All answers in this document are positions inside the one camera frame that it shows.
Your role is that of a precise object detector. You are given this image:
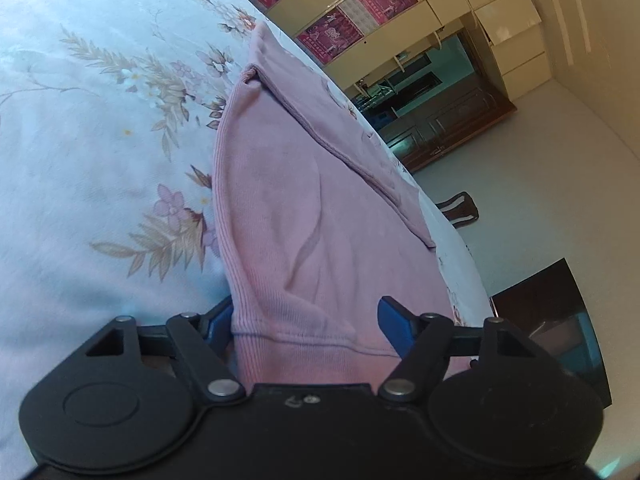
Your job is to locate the floral light blue bed sheet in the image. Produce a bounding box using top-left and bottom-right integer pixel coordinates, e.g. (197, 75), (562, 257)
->
(0, 0), (493, 466)

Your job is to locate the dark wooden chair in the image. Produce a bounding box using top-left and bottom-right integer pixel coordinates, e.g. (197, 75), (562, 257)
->
(435, 191), (481, 229)

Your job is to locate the cream corner shelf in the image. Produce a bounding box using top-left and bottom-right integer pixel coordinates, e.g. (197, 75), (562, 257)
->
(392, 27), (446, 68)

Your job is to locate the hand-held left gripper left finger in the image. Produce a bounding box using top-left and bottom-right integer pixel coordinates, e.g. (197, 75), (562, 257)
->
(82, 296), (247, 405)

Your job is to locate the cream wardrobe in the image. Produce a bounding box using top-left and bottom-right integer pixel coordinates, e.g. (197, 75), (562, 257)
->
(207, 0), (551, 101)

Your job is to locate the brown wooden door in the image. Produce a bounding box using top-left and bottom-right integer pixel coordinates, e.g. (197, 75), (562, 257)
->
(380, 87), (517, 173)

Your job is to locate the pink long-sleeve sweater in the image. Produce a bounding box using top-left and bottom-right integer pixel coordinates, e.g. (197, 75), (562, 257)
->
(210, 22), (478, 392)

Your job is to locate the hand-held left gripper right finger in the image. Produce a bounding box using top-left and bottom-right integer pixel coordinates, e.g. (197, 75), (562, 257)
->
(377, 296), (538, 405)

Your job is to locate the dark wooden furniture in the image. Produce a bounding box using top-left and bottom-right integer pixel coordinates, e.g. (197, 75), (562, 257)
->
(490, 258), (612, 407)

